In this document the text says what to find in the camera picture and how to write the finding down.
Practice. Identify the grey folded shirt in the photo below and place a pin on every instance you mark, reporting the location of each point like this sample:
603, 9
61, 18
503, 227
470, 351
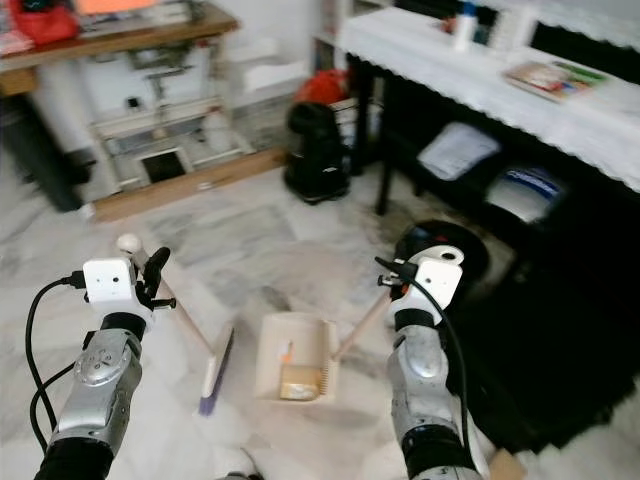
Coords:
458, 152

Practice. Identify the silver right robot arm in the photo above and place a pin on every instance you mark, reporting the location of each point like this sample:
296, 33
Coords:
425, 390

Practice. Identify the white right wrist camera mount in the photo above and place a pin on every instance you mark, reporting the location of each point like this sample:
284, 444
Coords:
435, 285

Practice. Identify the green colourful book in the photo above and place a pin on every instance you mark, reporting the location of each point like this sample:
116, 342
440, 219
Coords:
575, 82

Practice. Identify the small brown cardboard piece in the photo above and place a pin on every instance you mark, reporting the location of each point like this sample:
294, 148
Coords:
508, 466

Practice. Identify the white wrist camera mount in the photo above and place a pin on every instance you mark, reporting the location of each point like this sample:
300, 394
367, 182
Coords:
435, 285
110, 283

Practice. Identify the black backpack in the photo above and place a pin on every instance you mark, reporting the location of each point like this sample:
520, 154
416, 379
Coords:
315, 155

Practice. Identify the brown booklet with sticker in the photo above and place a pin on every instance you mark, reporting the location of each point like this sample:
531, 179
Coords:
530, 78

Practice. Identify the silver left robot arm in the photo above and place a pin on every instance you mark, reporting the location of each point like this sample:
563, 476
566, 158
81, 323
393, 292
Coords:
100, 390

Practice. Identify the black floor container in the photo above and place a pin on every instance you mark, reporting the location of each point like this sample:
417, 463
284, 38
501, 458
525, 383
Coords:
40, 155

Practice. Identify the red plastic bag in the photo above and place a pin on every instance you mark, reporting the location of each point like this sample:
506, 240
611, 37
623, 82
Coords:
322, 88

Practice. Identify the white blue BitRobot bag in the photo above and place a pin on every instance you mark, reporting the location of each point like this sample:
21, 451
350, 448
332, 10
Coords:
525, 195

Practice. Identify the orange lit screen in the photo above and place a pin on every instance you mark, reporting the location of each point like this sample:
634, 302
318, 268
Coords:
115, 6

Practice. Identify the small yellowish cardboard box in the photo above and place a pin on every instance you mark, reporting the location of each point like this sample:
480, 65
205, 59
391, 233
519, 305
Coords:
300, 383

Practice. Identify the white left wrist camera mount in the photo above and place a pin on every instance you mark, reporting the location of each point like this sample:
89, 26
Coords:
110, 283

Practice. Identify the white low shelf unit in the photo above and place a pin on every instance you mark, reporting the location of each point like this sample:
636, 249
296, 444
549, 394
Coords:
130, 125

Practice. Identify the red cloth bag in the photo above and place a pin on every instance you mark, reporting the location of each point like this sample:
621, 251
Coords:
45, 22

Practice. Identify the white upright carton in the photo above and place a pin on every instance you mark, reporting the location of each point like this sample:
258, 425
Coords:
518, 30

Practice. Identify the white lace tablecloth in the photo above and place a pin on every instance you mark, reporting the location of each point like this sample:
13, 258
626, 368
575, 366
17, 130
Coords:
460, 85

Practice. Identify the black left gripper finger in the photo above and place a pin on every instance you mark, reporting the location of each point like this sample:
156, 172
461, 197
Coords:
149, 267
162, 263

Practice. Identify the brown wooden desk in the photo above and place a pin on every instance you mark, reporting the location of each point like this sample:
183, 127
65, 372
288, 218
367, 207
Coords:
140, 38

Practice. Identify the black lined waste bin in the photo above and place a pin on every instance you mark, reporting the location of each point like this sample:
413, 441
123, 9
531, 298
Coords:
420, 238

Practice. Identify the light wooden plank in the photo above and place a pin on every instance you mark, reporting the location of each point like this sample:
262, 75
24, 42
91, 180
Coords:
190, 183

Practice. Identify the white storage box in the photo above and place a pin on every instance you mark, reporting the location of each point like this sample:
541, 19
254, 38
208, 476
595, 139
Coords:
270, 70

